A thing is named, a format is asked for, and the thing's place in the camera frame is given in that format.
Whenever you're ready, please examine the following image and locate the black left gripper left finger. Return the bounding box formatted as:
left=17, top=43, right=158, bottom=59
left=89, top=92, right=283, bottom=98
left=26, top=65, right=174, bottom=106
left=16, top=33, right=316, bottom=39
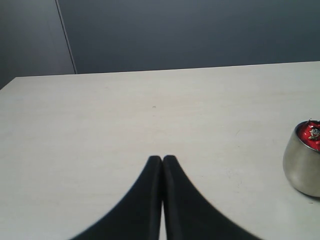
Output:
left=73, top=155, right=163, bottom=240

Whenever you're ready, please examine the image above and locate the stainless steel cup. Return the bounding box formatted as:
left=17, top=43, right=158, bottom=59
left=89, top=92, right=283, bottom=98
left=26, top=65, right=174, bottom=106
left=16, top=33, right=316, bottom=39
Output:
left=283, top=121, right=320, bottom=198

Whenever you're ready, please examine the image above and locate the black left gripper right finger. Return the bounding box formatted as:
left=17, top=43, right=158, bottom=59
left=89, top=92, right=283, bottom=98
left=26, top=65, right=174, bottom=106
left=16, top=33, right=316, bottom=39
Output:
left=162, top=155, right=259, bottom=240

